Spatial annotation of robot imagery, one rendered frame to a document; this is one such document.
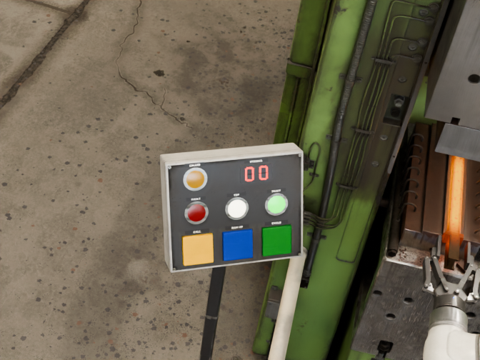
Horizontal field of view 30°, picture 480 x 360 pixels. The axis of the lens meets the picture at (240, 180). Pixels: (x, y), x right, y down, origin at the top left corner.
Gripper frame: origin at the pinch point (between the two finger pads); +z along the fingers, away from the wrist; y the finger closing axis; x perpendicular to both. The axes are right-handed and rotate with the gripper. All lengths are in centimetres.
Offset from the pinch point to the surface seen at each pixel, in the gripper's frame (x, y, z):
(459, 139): 32.7, -7.9, 5.2
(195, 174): 18, -66, -10
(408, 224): -1.8, -11.4, 7.0
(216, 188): 14, -61, -10
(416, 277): -12.7, -5.9, -0.9
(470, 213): -0.6, 4.3, 14.6
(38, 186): -100, -142, 71
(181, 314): -100, -72, 28
